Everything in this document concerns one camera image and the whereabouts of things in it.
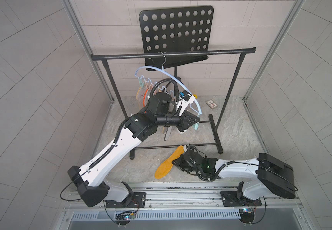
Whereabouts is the yellow insole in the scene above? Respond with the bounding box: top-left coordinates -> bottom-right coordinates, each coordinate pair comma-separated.
154,146 -> 185,179

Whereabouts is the light blue clip hanger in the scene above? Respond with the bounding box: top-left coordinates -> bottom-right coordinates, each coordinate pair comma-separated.
135,65 -> 202,116

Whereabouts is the grey dark-edged insole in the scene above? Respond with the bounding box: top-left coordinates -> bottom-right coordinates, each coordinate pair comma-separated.
164,126 -> 172,141

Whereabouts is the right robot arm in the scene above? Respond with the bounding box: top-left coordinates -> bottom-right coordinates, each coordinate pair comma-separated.
172,145 -> 297,201

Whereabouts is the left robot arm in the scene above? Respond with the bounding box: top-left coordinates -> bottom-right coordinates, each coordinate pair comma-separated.
68,79 -> 200,208

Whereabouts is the green clothes peg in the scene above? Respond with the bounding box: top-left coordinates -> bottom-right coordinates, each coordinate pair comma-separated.
192,121 -> 199,130

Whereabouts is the grey orange-edged insole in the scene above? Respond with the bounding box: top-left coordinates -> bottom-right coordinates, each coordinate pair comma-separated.
141,87 -> 151,107

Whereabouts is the grey cream-edged insole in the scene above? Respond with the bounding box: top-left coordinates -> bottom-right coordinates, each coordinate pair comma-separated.
136,87 -> 144,102

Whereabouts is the right circuit board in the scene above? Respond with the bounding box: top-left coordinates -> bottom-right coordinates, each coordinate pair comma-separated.
239,208 -> 255,225

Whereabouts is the circuit board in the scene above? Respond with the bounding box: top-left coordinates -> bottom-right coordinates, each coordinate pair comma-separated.
115,211 -> 136,226
239,208 -> 255,225

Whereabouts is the left circuit board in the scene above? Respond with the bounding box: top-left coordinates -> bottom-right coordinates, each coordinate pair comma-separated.
115,211 -> 136,226

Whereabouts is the black clothes rack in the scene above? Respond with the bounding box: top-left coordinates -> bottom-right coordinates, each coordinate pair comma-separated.
90,47 -> 256,154

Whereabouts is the black music stand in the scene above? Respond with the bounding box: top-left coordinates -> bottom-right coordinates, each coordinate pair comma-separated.
139,5 -> 214,87

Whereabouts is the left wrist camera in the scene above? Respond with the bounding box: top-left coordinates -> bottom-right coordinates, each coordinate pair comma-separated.
176,90 -> 196,116

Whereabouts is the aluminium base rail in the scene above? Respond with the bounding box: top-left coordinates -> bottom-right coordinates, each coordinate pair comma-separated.
63,182 -> 302,221

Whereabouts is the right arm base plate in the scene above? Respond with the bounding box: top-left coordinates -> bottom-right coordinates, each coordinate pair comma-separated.
220,191 -> 262,208

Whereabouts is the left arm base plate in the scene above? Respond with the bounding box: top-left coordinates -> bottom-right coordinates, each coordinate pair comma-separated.
105,192 -> 146,209

